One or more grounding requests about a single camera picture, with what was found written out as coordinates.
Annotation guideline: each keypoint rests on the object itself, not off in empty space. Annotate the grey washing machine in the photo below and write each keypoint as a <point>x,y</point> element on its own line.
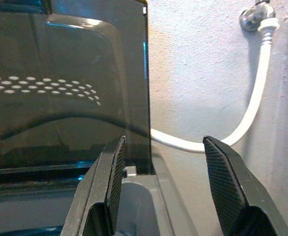
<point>23,209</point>

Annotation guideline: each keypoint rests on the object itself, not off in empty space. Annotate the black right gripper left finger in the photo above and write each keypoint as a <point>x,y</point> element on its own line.
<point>97,186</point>

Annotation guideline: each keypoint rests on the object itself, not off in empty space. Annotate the dark tinted washing machine lid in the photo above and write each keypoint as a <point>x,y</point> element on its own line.
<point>60,49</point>

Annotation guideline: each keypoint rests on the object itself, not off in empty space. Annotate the chrome wall tap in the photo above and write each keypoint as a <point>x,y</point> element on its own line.
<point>250,17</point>

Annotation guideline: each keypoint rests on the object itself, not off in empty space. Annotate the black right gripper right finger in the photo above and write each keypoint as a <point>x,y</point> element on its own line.
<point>234,186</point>

